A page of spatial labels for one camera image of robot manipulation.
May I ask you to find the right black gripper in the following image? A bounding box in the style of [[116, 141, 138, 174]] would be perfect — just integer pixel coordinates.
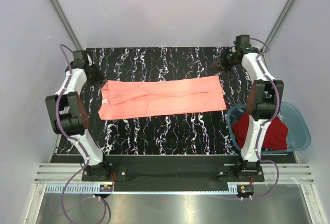
[[210, 48, 239, 74]]

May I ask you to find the pink t shirt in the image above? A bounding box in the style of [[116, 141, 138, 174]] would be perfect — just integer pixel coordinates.
[[98, 76, 226, 120]]

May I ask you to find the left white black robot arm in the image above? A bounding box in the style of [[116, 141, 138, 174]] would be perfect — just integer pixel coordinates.
[[45, 61, 111, 181]]

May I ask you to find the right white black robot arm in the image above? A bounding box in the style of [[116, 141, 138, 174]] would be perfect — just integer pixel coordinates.
[[215, 47, 284, 181]]

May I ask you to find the black marble pattern mat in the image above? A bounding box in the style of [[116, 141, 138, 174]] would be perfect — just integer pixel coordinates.
[[81, 47, 236, 155]]

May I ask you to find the red t shirt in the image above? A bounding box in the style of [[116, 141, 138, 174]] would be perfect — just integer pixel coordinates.
[[232, 112, 288, 150]]

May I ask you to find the blue plastic basket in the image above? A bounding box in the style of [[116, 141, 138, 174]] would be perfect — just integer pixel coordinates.
[[226, 102, 311, 155]]

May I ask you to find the left small controller board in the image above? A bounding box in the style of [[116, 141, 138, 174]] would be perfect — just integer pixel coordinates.
[[100, 184, 113, 192]]

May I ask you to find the small controller board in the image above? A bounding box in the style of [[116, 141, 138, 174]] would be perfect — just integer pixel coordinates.
[[100, 184, 113, 192], [238, 185, 254, 195]]

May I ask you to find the right small controller board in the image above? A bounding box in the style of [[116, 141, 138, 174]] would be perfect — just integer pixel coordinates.
[[238, 185, 254, 195]]

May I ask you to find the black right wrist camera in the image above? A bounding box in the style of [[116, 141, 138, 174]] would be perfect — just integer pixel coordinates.
[[234, 35, 251, 51]]

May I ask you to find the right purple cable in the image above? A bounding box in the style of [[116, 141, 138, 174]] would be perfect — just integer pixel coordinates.
[[250, 37, 281, 201]]

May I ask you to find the purple cable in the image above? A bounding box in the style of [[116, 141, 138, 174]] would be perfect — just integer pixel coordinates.
[[250, 37, 281, 201], [56, 44, 112, 223]]

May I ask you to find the left aluminium frame post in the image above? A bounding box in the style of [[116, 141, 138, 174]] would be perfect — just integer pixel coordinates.
[[49, 0, 83, 50]]

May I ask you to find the aluminium frame post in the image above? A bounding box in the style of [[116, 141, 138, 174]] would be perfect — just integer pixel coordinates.
[[49, 0, 83, 50], [266, 0, 296, 45]]

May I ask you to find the aluminium rail profile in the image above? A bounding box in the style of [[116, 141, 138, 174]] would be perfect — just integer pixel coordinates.
[[34, 163, 314, 184]]

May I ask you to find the white slotted cable duct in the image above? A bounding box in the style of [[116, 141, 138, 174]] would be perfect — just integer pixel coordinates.
[[45, 183, 251, 195]]

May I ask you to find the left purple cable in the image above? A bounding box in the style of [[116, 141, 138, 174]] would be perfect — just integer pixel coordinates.
[[56, 44, 112, 223]]

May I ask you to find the right aluminium frame post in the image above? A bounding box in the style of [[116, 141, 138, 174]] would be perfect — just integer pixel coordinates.
[[266, 0, 296, 45]]

